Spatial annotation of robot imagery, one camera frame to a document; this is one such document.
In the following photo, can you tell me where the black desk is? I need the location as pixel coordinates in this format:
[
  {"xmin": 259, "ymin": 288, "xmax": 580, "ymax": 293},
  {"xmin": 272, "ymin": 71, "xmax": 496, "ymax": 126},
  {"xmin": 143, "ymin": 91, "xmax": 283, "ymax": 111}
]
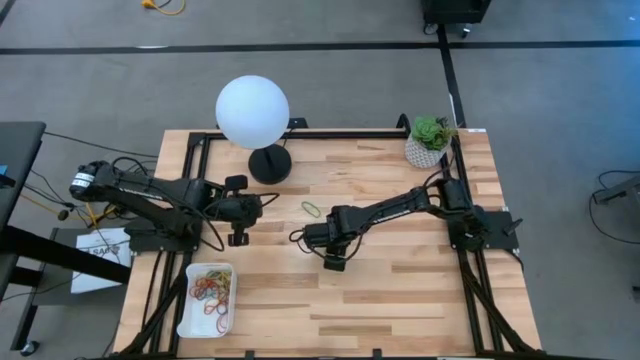
[{"xmin": 0, "ymin": 121, "xmax": 132, "ymax": 357}]

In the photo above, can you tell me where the yellow extension cord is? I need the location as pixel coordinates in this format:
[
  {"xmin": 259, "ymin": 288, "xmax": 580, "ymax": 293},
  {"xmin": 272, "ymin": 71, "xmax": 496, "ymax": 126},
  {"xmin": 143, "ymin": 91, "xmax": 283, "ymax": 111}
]
[{"xmin": 141, "ymin": 0, "xmax": 187, "ymax": 16}]

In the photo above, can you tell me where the white plastic bin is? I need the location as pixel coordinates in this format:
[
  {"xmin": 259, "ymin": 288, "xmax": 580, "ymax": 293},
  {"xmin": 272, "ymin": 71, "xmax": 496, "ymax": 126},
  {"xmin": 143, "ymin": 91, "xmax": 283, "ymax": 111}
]
[{"xmin": 177, "ymin": 262, "xmax": 239, "ymax": 339}]

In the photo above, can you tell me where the white globe table lamp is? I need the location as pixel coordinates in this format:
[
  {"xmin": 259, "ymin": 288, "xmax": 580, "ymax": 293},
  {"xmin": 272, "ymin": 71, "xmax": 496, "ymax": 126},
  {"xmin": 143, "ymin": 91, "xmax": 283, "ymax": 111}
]
[{"xmin": 214, "ymin": 74, "xmax": 294, "ymax": 186}]

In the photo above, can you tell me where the white paper sheet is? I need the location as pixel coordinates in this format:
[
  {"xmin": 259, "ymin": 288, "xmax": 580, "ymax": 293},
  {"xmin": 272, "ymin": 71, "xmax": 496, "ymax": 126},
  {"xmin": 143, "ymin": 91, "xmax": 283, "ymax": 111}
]
[{"xmin": 70, "ymin": 228, "xmax": 132, "ymax": 295}]

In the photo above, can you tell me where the black aluminium table frame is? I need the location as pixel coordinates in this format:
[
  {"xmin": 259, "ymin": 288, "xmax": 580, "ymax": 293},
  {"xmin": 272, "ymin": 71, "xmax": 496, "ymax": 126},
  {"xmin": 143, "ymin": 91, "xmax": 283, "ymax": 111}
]
[{"xmin": 115, "ymin": 127, "xmax": 549, "ymax": 360}]

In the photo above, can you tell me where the green plant in patterned pot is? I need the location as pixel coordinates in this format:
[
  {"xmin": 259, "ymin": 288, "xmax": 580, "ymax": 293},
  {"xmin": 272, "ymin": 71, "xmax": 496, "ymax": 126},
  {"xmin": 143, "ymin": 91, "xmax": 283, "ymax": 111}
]
[{"xmin": 403, "ymin": 114, "xmax": 459, "ymax": 170}]

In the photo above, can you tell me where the black equipment cart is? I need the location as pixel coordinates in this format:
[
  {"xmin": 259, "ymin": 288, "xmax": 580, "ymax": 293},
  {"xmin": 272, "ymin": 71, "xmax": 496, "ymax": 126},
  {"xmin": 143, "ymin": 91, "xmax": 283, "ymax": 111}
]
[{"xmin": 421, "ymin": 0, "xmax": 493, "ymax": 39}]

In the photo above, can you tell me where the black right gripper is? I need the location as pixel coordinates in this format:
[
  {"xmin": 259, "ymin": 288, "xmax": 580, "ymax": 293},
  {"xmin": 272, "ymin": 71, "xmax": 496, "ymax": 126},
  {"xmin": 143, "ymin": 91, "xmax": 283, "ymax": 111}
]
[{"xmin": 303, "ymin": 207, "xmax": 359, "ymax": 273}]

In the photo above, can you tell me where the black floor tape strip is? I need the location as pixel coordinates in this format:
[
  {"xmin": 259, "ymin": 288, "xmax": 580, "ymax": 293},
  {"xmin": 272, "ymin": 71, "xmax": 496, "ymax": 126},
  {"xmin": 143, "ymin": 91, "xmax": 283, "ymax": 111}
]
[
  {"xmin": 436, "ymin": 24, "xmax": 467, "ymax": 129},
  {"xmin": 0, "ymin": 41, "xmax": 640, "ymax": 56}
]

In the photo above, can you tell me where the teal rubber band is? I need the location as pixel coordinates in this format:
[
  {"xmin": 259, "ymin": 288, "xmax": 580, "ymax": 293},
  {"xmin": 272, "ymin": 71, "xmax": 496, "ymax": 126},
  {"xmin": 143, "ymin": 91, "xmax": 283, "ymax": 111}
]
[{"xmin": 207, "ymin": 287, "xmax": 232, "ymax": 315}]

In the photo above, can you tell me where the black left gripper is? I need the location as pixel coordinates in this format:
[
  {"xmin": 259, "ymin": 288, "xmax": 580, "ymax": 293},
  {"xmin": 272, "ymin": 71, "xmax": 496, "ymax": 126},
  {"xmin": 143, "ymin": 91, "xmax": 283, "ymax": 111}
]
[{"xmin": 204, "ymin": 174, "xmax": 264, "ymax": 247}]

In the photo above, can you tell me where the yellow floor cable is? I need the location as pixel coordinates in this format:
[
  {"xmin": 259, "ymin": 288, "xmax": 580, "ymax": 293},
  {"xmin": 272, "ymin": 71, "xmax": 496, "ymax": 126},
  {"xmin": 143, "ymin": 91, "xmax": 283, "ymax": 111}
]
[{"xmin": 22, "ymin": 189, "xmax": 121, "ymax": 229}]

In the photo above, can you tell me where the black floor cable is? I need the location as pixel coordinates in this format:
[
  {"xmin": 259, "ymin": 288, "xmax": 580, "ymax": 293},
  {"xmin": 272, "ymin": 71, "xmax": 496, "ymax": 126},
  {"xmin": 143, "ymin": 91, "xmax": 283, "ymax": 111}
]
[
  {"xmin": 42, "ymin": 130, "xmax": 159, "ymax": 159},
  {"xmin": 587, "ymin": 169, "xmax": 640, "ymax": 246}
]

